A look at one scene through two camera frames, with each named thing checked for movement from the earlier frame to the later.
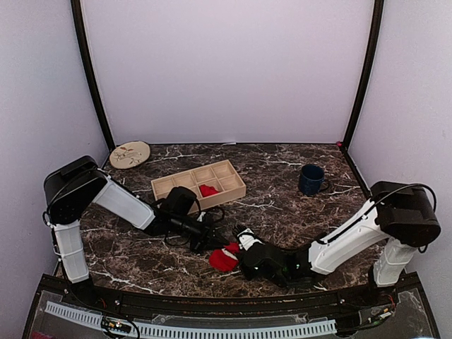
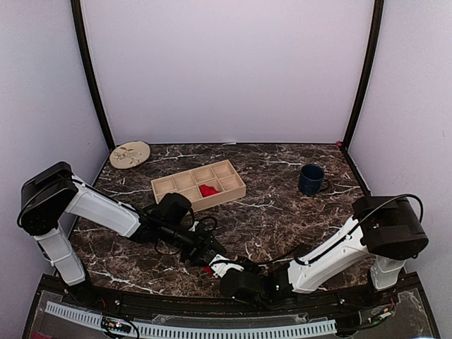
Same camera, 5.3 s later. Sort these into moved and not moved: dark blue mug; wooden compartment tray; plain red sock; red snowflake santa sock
Moved: plain red sock
Not moved: red snowflake santa sock; wooden compartment tray; dark blue mug
